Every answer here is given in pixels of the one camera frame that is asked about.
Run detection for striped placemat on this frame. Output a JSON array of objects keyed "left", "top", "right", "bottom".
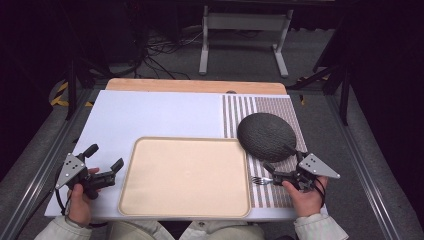
[{"left": 221, "top": 93, "right": 310, "bottom": 210}]

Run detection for white metal stand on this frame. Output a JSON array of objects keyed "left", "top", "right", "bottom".
[{"left": 198, "top": 5, "right": 295, "bottom": 80}]

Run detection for black stand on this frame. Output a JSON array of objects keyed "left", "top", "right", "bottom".
[
  {"left": 286, "top": 13, "right": 354, "bottom": 127},
  {"left": 63, "top": 56, "right": 113, "bottom": 122}
]

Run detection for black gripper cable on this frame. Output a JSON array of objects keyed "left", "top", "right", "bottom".
[
  {"left": 312, "top": 177, "right": 327, "bottom": 208},
  {"left": 54, "top": 189, "right": 73, "bottom": 216}
]

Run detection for yellow black floor tape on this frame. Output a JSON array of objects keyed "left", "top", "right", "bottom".
[{"left": 49, "top": 81, "right": 95, "bottom": 108}]

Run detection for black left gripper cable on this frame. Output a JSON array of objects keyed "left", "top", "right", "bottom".
[{"left": 54, "top": 189, "right": 73, "bottom": 216}]

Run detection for person's right hand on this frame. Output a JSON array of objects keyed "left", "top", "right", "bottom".
[{"left": 281, "top": 175, "right": 330, "bottom": 219}]

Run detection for beige tray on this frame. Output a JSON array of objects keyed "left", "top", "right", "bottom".
[{"left": 117, "top": 136, "right": 252, "bottom": 220}]

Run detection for dark round placemat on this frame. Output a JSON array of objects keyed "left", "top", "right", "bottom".
[{"left": 236, "top": 112, "right": 298, "bottom": 164}]

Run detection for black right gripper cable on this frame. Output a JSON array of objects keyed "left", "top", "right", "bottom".
[{"left": 312, "top": 177, "right": 327, "bottom": 208}]

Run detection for black floor cables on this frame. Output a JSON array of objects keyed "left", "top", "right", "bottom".
[{"left": 131, "top": 28, "right": 205, "bottom": 81}]

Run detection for silver fork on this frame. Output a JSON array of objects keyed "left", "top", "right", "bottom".
[{"left": 250, "top": 175, "right": 275, "bottom": 186}]

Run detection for person's light jacket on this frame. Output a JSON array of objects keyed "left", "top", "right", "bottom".
[{"left": 105, "top": 219, "right": 268, "bottom": 240}]

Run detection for white table cover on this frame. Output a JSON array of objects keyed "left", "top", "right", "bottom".
[{"left": 44, "top": 89, "right": 329, "bottom": 222}]

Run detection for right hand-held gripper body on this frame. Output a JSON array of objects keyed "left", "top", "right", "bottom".
[{"left": 272, "top": 152, "right": 342, "bottom": 194}]

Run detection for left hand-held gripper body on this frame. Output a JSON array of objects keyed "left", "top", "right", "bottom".
[{"left": 54, "top": 152, "right": 117, "bottom": 201}]

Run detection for aluminium rail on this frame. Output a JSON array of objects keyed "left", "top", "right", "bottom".
[
  {"left": 0, "top": 89, "right": 98, "bottom": 240},
  {"left": 323, "top": 94, "right": 403, "bottom": 240}
]

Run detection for person's left hand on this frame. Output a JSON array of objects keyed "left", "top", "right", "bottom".
[{"left": 66, "top": 167, "right": 101, "bottom": 228}]

